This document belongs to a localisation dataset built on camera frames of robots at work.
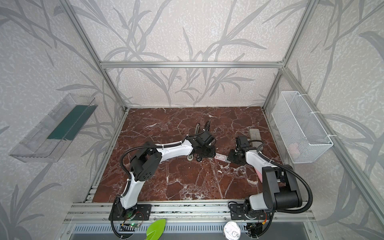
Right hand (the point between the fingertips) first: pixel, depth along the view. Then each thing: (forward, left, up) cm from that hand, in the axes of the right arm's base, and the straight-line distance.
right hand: (231, 153), depth 93 cm
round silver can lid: (-39, +5, +5) cm, 40 cm away
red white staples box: (-2, +6, -1) cm, 7 cm away
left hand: (0, +8, +3) cm, 9 cm away
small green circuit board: (-37, +51, 0) cm, 63 cm away
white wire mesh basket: (-10, -24, +34) cm, 43 cm away
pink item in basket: (-8, -27, +20) cm, 35 cm away
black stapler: (-6, +17, +19) cm, 27 cm away
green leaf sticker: (-39, +40, 0) cm, 55 cm away
